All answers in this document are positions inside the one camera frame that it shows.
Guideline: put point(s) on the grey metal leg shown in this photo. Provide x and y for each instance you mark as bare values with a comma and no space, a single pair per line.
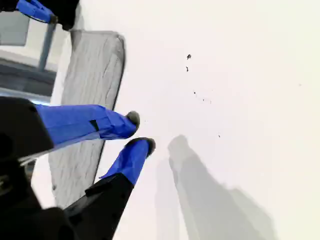
46,47

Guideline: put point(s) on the grey background panel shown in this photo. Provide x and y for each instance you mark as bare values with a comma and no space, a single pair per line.
12,30

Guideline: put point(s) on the dark grey shelf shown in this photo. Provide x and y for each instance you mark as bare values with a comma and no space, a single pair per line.
25,80

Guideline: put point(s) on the grey striped towel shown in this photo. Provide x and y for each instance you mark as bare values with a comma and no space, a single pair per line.
87,75

